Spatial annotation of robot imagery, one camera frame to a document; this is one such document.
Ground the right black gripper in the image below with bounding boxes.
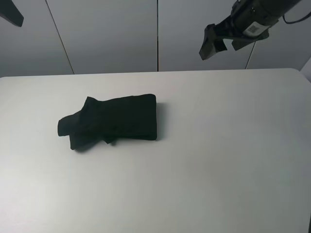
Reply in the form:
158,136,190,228
199,9,270,60

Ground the black printed t-shirt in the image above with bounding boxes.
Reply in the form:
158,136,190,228
57,94,157,150

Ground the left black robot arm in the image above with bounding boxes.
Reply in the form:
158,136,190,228
0,0,24,27

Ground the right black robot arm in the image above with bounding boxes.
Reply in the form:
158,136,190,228
199,0,311,61

